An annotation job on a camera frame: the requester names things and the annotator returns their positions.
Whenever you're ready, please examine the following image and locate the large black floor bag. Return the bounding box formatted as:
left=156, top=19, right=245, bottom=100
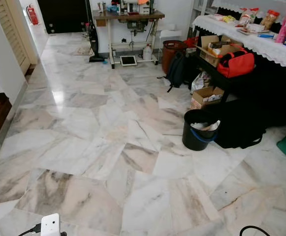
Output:
left=213, top=100, right=282, bottom=149

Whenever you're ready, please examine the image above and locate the white lace tablecloth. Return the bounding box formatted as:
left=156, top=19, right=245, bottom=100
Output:
left=191, top=14, right=286, bottom=79

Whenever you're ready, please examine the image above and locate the red and black bag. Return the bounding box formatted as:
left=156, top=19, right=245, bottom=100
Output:
left=217, top=48, right=256, bottom=79

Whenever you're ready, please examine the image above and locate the pink packet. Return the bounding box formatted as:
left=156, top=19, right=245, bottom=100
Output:
left=275, top=17, right=286, bottom=44

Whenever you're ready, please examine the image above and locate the small cardboard box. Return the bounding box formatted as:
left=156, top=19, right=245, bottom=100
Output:
left=190, top=86, right=225, bottom=110

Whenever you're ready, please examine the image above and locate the orange snack bag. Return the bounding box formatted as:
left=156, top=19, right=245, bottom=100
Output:
left=260, top=9, right=281, bottom=30

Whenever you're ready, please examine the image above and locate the white plastic bag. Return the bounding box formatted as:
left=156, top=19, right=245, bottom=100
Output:
left=191, top=71, right=213, bottom=93

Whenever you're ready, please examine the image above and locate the black plastic bucket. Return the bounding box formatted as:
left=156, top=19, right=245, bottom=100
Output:
left=182, top=109, right=221, bottom=151

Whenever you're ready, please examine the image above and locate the open cardboard box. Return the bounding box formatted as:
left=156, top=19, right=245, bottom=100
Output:
left=195, top=34, right=242, bottom=67

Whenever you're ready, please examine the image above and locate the clear snack bag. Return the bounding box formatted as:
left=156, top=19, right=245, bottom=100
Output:
left=238, top=7, right=259, bottom=27

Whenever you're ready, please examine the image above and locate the black backpack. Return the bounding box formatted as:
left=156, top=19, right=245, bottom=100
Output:
left=157, top=51, right=187, bottom=93

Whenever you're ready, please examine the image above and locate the brown round bin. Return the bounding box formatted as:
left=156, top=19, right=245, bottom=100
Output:
left=161, top=40, right=188, bottom=75

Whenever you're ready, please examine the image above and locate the white plastic jug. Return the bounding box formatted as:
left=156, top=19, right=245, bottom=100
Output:
left=142, top=44, right=154, bottom=61

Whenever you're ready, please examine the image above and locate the sewing machine table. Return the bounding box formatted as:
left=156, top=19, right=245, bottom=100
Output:
left=92, top=1, right=166, bottom=69

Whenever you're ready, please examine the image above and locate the black upright vacuum cleaner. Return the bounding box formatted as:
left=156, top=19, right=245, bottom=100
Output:
left=86, top=0, right=106, bottom=63

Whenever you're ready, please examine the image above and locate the beige doormat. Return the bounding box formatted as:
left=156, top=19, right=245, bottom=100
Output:
left=73, top=45, right=94, bottom=56

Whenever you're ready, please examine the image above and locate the red fire extinguisher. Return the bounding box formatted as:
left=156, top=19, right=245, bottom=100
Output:
left=26, top=4, right=39, bottom=27

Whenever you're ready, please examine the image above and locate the wooden louvred door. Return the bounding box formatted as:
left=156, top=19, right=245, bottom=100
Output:
left=0, top=0, right=39, bottom=75

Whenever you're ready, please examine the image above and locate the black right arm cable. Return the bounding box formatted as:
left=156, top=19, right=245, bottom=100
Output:
left=239, top=226, right=272, bottom=236

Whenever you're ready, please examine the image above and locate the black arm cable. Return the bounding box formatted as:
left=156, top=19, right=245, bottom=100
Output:
left=18, top=223, right=41, bottom=236
left=239, top=226, right=272, bottom=236

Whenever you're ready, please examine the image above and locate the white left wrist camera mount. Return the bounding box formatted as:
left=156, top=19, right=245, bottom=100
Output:
left=40, top=213, right=61, bottom=236

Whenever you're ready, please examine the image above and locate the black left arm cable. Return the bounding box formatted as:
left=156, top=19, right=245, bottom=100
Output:
left=18, top=223, right=41, bottom=236

